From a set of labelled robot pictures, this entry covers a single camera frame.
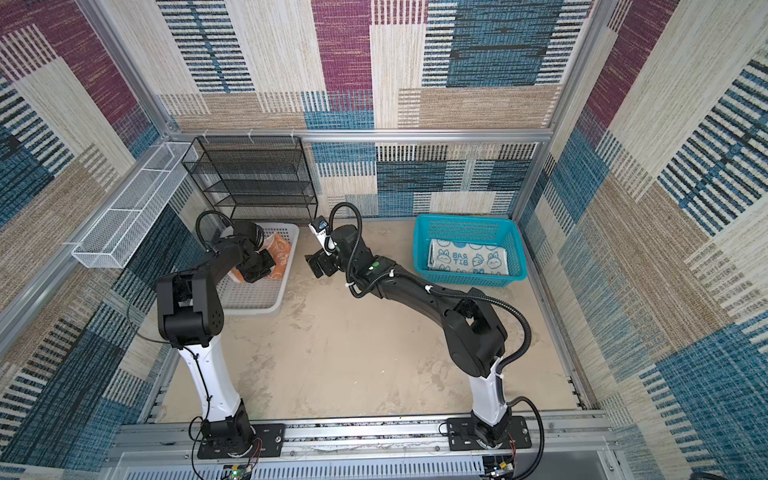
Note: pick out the white wire mesh tray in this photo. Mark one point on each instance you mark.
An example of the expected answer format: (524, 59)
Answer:
(117, 234)

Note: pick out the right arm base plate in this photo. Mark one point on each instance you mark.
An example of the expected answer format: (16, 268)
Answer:
(469, 433)

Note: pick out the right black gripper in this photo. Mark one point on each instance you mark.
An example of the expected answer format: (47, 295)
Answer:
(321, 258)

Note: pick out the orange bear print towel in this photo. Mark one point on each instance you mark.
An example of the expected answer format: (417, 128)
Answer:
(279, 249)

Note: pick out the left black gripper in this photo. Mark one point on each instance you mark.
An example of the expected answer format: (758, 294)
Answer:
(269, 262)

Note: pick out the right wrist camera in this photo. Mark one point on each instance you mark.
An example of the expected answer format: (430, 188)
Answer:
(320, 227)

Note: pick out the teal plastic basket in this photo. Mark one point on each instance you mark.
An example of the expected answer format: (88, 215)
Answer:
(470, 229)

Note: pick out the black wire shelf rack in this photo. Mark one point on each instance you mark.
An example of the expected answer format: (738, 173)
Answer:
(262, 178)

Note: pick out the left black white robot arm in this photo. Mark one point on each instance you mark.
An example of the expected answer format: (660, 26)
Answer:
(191, 317)

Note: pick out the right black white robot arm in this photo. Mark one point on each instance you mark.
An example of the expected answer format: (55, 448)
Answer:
(483, 334)

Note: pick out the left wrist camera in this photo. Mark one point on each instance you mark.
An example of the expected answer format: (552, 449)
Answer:
(250, 231)

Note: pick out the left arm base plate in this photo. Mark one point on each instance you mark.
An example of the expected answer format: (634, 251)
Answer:
(263, 441)

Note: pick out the aluminium mounting rail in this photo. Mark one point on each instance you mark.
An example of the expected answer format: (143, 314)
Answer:
(410, 435)

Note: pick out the white plastic laundry basket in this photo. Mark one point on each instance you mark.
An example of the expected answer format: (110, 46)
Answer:
(264, 297)

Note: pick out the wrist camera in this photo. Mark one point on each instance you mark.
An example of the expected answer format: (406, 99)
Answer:
(320, 227)
(250, 231)

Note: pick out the teal bicycle print towel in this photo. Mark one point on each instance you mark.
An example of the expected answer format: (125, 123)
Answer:
(462, 257)

